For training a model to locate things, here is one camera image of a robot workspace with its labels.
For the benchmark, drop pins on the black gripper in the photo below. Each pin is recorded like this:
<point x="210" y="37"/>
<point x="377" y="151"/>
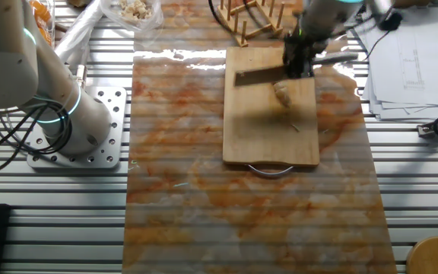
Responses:
<point x="299" y="49"/>

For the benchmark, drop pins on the steel cleaver knife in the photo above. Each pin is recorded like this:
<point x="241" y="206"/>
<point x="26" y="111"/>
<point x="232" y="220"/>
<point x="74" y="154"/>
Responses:
<point x="257" y="76"/>

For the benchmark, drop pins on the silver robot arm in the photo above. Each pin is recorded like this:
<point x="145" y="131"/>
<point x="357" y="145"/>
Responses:
<point x="6" y="57"/>

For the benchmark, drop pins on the thin lotus peel scrap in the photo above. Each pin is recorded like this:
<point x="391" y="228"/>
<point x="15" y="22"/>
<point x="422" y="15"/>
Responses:
<point x="325" y="131"/>
<point x="295" y="128"/>

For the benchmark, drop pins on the plastic bag of lotus pieces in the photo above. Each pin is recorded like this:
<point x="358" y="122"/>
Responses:
<point x="135" y="11"/>

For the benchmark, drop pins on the wooden peg rack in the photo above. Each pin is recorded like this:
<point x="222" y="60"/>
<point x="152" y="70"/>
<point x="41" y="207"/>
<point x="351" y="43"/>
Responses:
<point x="244" y="34"/>

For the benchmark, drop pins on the wooden cutting board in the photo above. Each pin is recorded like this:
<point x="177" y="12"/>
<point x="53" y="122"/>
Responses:
<point x="264" y="133"/>

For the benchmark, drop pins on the white paper stack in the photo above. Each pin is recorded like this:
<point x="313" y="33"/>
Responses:
<point x="405" y="76"/>

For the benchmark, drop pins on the orange marble pattern mat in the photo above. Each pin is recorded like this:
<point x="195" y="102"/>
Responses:
<point x="185" y="133"/>

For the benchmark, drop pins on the roll of clear plastic bags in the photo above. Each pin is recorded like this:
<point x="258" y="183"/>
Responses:
<point x="78" y="34"/>

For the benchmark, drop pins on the oranges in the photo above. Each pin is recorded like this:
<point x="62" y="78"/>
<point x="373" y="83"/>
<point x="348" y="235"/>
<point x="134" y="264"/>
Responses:
<point x="51" y="23"/>

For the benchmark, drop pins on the orange fruit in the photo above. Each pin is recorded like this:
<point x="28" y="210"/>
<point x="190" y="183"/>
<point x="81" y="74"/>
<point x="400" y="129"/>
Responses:
<point x="46" y="36"/>
<point x="40" y="9"/>

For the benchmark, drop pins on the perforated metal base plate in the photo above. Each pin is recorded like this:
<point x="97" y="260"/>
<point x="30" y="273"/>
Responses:
<point x="70" y="161"/>

